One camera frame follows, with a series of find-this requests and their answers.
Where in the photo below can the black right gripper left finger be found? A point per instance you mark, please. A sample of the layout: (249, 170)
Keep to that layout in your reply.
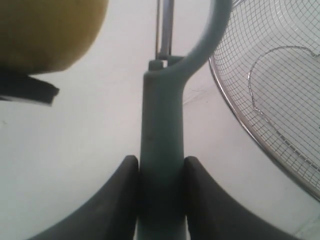
(111, 214)

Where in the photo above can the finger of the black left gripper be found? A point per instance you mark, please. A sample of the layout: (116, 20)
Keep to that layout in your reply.
(16, 86)

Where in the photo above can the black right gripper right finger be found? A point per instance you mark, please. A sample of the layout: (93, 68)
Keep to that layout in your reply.
(212, 214)

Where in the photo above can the teal handled peeler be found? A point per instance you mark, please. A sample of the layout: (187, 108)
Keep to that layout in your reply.
(161, 205)

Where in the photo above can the yellow lemon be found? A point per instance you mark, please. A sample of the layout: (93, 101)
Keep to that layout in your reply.
(45, 36)

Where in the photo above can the metal wire mesh basket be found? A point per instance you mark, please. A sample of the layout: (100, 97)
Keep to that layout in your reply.
(267, 69)

